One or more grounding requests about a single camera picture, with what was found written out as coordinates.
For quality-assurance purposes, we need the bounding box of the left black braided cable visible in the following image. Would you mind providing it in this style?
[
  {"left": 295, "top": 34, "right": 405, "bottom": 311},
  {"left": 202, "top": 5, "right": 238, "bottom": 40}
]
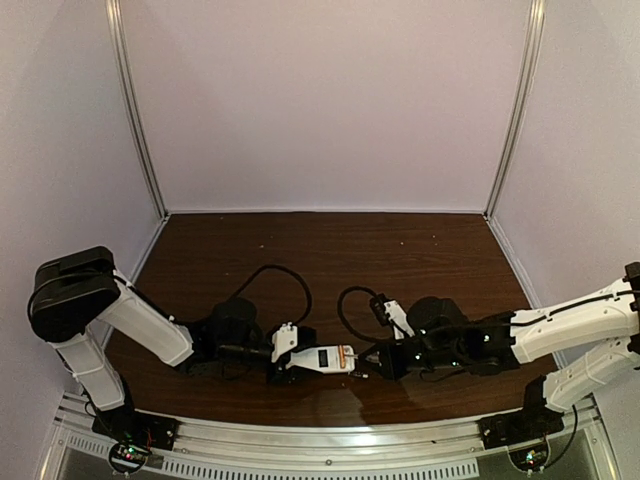
[{"left": 234, "top": 264, "right": 312, "bottom": 326}]

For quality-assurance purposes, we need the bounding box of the black braided cable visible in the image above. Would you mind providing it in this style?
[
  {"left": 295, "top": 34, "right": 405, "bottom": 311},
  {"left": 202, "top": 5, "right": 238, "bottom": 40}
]
[
  {"left": 337, "top": 285, "right": 381, "bottom": 344},
  {"left": 234, "top": 264, "right": 312, "bottom": 326}
]

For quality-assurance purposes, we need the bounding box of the aluminium frame post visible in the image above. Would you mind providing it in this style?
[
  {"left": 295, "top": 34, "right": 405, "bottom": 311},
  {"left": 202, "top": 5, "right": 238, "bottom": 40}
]
[
  {"left": 105, "top": 0, "right": 169, "bottom": 221},
  {"left": 484, "top": 0, "right": 547, "bottom": 222}
]

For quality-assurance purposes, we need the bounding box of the left aluminium frame post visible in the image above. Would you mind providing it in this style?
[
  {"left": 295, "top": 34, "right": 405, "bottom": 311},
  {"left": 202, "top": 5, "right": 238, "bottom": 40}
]
[{"left": 105, "top": 0, "right": 169, "bottom": 221}]

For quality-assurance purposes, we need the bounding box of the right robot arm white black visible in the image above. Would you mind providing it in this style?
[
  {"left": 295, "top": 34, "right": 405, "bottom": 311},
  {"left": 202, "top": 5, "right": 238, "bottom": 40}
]
[{"left": 359, "top": 262, "right": 639, "bottom": 413}]

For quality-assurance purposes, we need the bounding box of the red white remote control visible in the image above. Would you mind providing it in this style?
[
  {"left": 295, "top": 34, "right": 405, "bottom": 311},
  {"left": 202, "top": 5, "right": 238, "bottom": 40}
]
[{"left": 286, "top": 345, "right": 356, "bottom": 375}]

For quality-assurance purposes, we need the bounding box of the front aluminium rail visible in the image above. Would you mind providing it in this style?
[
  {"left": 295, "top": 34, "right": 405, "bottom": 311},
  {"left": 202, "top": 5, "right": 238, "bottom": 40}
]
[{"left": 35, "top": 393, "right": 622, "bottom": 479}]

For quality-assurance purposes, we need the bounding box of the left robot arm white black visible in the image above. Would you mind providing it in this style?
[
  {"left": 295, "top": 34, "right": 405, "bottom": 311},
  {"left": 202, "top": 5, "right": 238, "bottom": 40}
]
[{"left": 27, "top": 246, "right": 317, "bottom": 412}]

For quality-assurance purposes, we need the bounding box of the orange battery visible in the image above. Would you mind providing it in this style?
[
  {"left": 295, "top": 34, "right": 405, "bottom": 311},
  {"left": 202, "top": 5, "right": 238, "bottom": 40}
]
[{"left": 338, "top": 345, "right": 347, "bottom": 370}]

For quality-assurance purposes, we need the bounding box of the right aluminium frame post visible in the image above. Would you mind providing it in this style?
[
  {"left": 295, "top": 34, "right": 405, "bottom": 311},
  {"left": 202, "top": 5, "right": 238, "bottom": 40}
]
[{"left": 484, "top": 0, "right": 547, "bottom": 222}]

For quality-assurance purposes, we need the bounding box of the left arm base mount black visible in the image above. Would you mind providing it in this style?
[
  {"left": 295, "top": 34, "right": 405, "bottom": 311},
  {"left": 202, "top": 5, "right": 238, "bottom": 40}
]
[{"left": 90, "top": 389, "right": 180, "bottom": 451}]

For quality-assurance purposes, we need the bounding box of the right black braided cable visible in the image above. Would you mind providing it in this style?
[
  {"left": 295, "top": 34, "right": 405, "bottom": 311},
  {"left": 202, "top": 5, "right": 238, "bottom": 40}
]
[{"left": 337, "top": 285, "right": 381, "bottom": 344}]

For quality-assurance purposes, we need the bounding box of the clear handle screwdriver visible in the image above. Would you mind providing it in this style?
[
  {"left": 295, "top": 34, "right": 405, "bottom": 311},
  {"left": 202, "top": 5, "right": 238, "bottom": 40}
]
[{"left": 347, "top": 353, "right": 371, "bottom": 362}]

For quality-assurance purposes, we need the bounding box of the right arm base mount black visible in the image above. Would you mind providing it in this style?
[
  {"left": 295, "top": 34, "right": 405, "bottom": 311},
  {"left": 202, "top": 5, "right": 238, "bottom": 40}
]
[{"left": 477, "top": 376, "right": 564, "bottom": 449}]

